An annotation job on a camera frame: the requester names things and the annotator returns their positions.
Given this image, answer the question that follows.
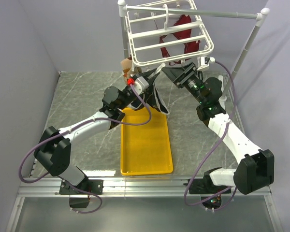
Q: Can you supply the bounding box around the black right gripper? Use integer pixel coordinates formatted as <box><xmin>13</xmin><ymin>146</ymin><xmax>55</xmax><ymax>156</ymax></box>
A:
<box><xmin>162</xmin><ymin>62</ymin><xmax>207</xmax><ymax>105</ymax></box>

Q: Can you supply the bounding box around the navy blue underwear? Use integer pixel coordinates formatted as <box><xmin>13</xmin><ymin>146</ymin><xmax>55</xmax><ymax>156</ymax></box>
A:
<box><xmin>128</xmin><ymin>83</ymin><xmax>170</xmax><ymax>115</ymax></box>

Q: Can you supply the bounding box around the white clip drying hanger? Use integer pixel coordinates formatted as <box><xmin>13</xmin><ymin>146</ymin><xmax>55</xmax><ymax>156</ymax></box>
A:
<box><xmin>117</xmin><ymin>0</ymin><xmax>214</xmax><ymax>76</ymax></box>

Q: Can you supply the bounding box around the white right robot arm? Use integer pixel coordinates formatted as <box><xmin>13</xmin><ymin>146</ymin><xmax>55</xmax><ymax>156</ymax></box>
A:
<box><xmin>162</xmin><ymin>63</ymin><xmax>275</xmax><ymax>195</ymax></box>

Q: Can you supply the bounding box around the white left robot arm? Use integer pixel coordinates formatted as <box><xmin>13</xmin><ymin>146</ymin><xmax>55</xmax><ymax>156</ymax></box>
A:
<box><xmin>34</xmin><ymin>69</ymin><xmax>160</xmax><ymax>194</ymax></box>

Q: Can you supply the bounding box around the argyle patterned sock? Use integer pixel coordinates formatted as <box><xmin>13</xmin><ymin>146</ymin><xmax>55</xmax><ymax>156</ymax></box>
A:
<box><xmin>120</xmin><ymin>56</ymin><xmax>142</xmax><ymax>82</ymax></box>

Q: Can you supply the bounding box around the red bra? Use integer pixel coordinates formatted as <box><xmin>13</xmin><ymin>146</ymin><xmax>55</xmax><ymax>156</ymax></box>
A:
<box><xmin>160</xmin><ymin>14</ymin><xmax>201</xmax><ymax>66</ymax></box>

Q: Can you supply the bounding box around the yellow plastic tray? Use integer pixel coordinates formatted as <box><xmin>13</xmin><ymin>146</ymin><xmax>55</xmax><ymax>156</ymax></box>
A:
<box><xmin>120</xmin><ymin>108</ymin><xmax>174</xmax><ymax>176</ymax></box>

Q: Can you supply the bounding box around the white clothes rack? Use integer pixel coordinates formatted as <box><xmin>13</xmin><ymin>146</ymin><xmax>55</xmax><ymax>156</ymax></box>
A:
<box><xmin>117</xmin><ymin>0</ymin><xmax>270</xmax><ymax>102</ymax></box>

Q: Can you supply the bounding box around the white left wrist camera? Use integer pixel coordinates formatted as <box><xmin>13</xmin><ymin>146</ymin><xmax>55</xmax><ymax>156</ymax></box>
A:
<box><xmin>127</xmin><ymin>76</ymin><xmax>149</xmax><ymax>95</ymax></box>

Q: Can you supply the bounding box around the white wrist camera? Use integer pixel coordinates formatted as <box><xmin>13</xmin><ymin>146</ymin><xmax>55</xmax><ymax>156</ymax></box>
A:
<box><xmin>127</xmin><ymin>76</ymin><xmax>149</xmax><ymax>95</ymax></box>
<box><xmin>197</xmin><ymin>56</ymin><xmax>216</xmax><ymax>72</ymax></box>

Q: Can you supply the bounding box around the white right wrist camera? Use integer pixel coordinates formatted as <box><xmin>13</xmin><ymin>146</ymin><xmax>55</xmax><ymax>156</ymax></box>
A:
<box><xmin>197</xmin><ymin>56</ymin><xmax>216</xmax><ymax>72</ymax></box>

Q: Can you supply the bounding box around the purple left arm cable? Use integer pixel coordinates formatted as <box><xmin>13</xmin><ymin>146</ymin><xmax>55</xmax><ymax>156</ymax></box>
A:
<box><xmin>18</xmin><ymin>87</ymin><xmax>152</xmax><ymax>214</ymax></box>

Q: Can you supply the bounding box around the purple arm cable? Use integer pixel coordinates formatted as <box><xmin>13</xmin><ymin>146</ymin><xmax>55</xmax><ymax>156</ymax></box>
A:
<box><xmin>18</xmin><ymin>87</ymin><xmax>152</xmax><ymax>214</ymax></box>
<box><xmin>183</xmin><ymin>60</ymin><xmax>238</xmax><ymax>211</ymax></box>

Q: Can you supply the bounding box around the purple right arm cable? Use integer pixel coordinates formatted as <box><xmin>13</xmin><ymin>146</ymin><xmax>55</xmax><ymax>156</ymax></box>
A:
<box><xmin>183</xmin><ymin>60</ymin><xmax>238</xmax><ymax>211</ymax></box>

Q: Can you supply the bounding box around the aluminium mounting rail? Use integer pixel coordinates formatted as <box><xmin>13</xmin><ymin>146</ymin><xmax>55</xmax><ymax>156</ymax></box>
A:
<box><xmin>16</xmin><ymin>175</ymin><xmax>273</xmax><ymax>199</ymax></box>

